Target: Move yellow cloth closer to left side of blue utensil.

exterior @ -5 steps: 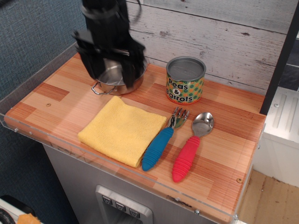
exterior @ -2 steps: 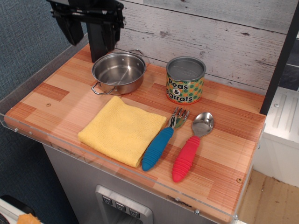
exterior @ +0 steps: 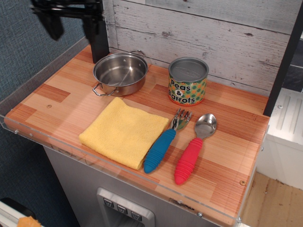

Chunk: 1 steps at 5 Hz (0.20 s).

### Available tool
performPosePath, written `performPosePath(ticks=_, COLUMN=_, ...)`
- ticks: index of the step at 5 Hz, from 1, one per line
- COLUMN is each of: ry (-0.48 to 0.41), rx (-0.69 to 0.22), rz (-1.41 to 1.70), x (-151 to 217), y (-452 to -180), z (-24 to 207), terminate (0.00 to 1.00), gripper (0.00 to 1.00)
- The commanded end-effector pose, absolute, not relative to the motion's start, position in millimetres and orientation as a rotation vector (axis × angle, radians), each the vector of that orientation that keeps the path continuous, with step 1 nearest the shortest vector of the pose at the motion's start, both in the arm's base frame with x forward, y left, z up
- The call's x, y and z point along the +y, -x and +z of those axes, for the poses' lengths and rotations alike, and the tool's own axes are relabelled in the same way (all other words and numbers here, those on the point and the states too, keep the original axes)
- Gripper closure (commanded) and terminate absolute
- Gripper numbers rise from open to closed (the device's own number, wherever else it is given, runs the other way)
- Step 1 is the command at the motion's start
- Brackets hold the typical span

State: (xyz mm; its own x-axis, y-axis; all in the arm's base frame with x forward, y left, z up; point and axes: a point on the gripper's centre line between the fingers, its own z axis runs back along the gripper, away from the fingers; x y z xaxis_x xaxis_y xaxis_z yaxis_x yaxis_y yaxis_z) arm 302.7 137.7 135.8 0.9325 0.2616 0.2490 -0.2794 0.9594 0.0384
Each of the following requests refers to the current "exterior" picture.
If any blue handled fork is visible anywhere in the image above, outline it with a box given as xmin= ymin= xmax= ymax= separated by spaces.
xmin=143 ymin=109 xmax=192 ymax=174

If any peas and carrots can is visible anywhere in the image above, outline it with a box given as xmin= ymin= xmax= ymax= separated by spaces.
xmin=168 ymin=57 xmax=209 ymax=106

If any black vertical post left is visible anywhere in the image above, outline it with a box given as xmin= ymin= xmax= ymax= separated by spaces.
xmin=90 ymin=21 xmax=109 ymax=63

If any black vertical post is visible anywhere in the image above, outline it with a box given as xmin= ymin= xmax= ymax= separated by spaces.
xmin=263 ymin=3 xmax=303 ymax=117
xmin=90 ymin=21 xmax=109 ymax=63

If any white ribbed cabinet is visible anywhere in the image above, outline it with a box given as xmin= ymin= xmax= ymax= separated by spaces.
xmin=256 ymin=88 xmax=303 ymax=189

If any small steel pot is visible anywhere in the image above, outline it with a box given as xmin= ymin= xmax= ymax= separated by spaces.
xmin=93 ymin=50 xmax=148 ymax=96

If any red handled spoon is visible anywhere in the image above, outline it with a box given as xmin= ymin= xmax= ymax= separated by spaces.
xmin=174 ymin=113 xmax=217 ymax=185

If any black vertical post right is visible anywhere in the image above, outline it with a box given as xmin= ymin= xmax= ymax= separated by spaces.
xmin=263 ymin=3 xmax=303 ymax=117

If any silver button control panel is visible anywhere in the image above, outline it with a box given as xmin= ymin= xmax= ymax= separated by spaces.
xmin=97 ymin=187 xmax=155 ymax=227

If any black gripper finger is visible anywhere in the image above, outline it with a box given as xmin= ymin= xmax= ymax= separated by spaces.
xmin=82 ymin=17 xmax=100 ymax=39
xmin=39 ymin=13 xmax=64 ymax=41

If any yellow cloth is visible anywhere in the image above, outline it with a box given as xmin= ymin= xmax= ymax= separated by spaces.
xmin=79 ymin=97 xmax=169 ymax=170

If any clear acrylic table guard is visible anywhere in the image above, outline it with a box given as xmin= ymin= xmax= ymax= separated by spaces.
xmin=0 ymin=39 xmax=269 ymax=227

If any orange object bottom left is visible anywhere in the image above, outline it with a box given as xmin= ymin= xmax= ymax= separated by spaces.
xmin=17 ymin=216 xmax=42 ymax=227

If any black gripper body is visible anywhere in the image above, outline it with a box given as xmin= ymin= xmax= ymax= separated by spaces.
xmin=31 ymin=0 xmax=103 ymax=20

